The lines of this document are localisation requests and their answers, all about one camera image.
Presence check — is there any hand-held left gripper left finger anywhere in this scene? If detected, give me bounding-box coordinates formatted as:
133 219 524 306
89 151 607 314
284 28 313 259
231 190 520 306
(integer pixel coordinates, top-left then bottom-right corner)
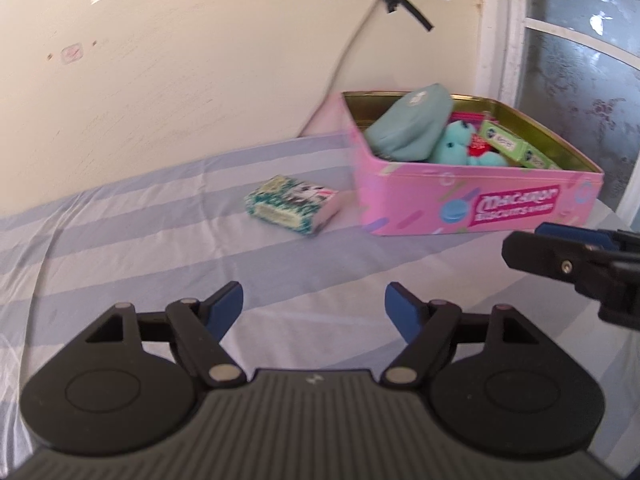
85 281 246 388

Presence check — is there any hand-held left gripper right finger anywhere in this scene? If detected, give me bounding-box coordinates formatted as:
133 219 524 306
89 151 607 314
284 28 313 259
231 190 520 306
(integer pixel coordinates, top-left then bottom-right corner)
381 282 543 388

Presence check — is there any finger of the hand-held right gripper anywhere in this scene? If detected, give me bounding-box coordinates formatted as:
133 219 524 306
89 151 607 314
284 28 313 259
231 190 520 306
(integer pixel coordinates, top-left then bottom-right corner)
502 231 640 331
534 222 640 260

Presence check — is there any pink biscuit tin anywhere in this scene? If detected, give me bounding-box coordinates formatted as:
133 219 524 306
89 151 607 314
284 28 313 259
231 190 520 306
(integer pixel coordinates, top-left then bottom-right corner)
341 91 605 237

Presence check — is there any teal teddy bear red heart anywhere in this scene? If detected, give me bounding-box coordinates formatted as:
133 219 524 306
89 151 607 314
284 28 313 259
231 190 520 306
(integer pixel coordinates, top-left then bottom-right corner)
426 120 507 167

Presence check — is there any magenta cloth pouch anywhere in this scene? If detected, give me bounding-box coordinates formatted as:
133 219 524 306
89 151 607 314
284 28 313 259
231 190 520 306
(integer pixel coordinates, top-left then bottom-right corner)
450 110 493 126

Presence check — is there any teal zip pouch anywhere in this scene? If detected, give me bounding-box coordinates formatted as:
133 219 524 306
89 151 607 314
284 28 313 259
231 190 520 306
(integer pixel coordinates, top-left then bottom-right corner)
363 83 455 162

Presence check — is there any blue striped bed sheet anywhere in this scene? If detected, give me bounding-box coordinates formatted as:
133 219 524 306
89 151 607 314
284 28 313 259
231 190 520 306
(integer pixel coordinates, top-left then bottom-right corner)
0 132 640 480

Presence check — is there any green patterned tissue packet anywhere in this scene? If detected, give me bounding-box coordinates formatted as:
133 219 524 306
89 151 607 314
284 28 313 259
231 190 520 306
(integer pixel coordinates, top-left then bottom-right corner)
244 175 341 236

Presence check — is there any white frosted glass window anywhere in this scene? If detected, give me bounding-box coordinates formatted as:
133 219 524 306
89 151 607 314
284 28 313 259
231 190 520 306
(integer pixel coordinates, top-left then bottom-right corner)
475 0 640 233

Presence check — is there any white power cable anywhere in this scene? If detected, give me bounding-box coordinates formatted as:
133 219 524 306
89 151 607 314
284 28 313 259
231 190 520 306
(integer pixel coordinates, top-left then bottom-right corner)
297 0 386 138

